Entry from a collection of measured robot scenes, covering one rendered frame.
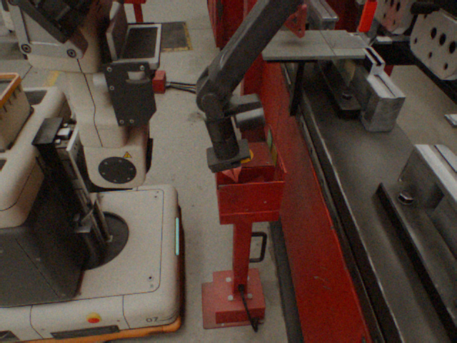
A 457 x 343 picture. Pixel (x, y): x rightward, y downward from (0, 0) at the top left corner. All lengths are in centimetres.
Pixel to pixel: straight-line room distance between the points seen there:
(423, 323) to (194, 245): 122
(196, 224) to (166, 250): 45
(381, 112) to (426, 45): 23
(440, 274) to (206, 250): 119
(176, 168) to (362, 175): 146
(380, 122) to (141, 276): 92
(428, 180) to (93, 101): 76
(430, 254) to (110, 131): 73
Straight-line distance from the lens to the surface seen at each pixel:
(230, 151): 72
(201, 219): 174
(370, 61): 94
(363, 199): 69
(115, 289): 126
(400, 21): 77
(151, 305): 122
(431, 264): 60
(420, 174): 70
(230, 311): 135
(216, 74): 62
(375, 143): 85
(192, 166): 205
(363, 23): 84
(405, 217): 65
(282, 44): 97
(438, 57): 65
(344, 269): 72
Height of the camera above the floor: 134
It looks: 43 degrees down
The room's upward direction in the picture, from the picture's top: straight up
